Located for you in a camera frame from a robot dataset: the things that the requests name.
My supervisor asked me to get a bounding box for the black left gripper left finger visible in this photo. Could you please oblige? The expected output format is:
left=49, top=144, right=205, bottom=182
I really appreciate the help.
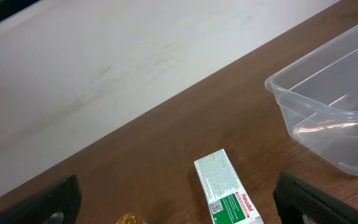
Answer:
left=0, top=174, right=81, bottom=224

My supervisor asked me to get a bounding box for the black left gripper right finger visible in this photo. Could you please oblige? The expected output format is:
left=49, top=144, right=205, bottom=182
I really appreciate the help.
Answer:
left=273, top=172, right=358, bottom=224

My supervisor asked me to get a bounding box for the clear plastic container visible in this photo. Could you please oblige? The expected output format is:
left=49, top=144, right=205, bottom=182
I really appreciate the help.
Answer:
left=265, top=25, right=358, bottom=176

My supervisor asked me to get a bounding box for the white green Panadol box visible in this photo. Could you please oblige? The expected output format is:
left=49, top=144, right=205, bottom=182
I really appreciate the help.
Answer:
left=194, top=149, right=264, bottom=224

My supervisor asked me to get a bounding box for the small gold lid jar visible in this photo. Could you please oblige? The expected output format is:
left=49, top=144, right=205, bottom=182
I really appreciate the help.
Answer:
left=116, top=213, right=147, bottom=224

